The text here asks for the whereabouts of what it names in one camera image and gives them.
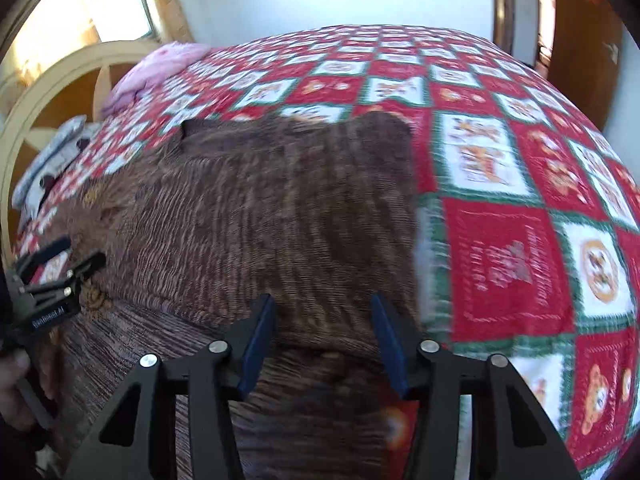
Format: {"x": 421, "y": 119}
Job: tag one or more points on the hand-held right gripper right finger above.
{"x": 390, "y": 345}

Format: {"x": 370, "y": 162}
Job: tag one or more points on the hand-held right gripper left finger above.
{"x": 257, "y": 345}

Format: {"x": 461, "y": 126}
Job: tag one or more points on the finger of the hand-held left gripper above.
{"x": 42, "y": 252}
{"x": 75, "y": 272}

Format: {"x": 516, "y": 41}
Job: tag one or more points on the brown knit garment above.
{"x": 250, "y": 210}

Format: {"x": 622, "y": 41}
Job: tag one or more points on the person's left hand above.
{"x": 12, "y": 390}

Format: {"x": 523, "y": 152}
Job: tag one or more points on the grey patterned pillow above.
{"x": 55, "y": 155}

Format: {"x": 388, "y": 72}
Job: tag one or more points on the red patchwork printed quilt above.
{"x": 500, "y": 260}

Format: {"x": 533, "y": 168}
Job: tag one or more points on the cream wooden headboard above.
{"x": 50, "y": 77}

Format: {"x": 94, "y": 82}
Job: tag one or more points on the pink blanket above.
{"x": 150, "y": 72}

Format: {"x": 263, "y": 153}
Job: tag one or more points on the window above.
{"x": 115, "y": 0}

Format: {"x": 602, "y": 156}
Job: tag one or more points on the brown wooden door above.
{"x": 580, "y": 50}

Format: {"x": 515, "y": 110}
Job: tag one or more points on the brown door frame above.
{"x": 502, "y": 5}

